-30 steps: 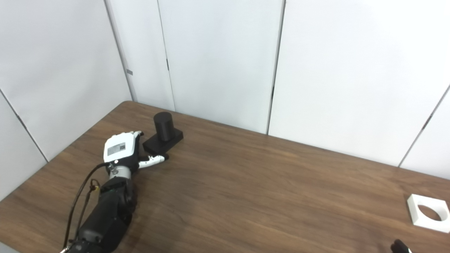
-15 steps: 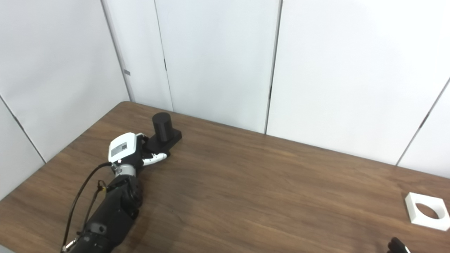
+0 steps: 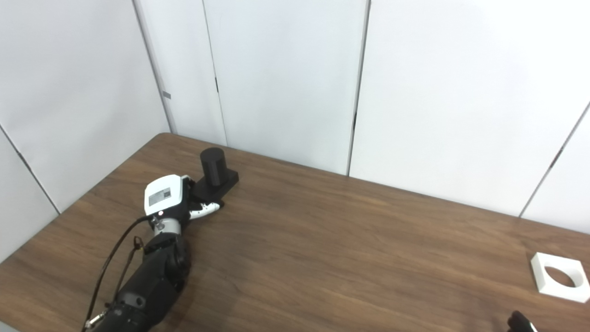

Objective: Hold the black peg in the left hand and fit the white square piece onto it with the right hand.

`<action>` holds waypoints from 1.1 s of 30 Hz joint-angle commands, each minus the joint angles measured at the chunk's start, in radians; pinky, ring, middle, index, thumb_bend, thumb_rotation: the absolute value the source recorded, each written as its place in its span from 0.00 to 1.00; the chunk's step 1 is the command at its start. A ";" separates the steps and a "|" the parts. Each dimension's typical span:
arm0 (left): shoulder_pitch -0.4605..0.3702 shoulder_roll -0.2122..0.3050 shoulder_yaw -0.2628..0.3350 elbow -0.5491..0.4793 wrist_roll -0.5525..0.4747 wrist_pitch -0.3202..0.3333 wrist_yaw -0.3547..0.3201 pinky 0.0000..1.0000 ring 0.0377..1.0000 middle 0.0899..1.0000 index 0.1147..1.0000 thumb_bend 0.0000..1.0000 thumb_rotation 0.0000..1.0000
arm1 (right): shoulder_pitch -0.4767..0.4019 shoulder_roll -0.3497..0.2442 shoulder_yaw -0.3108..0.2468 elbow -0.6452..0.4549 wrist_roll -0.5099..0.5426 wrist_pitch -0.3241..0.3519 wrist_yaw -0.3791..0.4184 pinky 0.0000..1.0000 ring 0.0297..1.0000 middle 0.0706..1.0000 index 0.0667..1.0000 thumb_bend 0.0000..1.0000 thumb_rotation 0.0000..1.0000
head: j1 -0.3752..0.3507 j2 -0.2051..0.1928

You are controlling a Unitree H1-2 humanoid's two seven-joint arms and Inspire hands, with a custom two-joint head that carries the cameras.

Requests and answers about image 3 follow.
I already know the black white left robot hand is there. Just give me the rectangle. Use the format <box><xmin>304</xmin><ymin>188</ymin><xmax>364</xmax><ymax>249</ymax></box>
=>
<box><xmin>144</xmin><ymin>174</ymin><xmax>222</xmax><ymax>222</ymax></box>

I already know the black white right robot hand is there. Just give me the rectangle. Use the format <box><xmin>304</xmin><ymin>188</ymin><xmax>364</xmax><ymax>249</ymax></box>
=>
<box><xmin>507</xmin><ymin>310</ymin><xmax>538</xmax><ymax>332</ymax></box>

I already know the silver left forearm plug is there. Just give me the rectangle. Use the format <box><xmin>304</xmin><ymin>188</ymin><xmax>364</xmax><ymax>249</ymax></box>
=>
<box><xmin>84</xmin><ymin>311</ymin><xmax>110</xmax><ymax>331</ymax></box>

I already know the white square piece with hole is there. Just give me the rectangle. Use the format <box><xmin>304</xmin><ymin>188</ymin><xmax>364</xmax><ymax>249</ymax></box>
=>
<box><xmin>530</xmin><ymin>252</ymin><xmax>590</xmax><ymax>303</ymax></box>

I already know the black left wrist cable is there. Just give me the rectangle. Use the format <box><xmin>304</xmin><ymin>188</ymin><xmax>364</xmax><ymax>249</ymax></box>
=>
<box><xmin>82</xmin><ymin>216</ymin><xmax>153</xmax><ymax>332</ymax></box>

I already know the black peg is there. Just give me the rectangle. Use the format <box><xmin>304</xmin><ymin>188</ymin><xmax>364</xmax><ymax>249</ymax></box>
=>
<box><xmin>191</xmin><ymin>148</ymin><xmax>240</xmax><ymax>204</ymax></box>

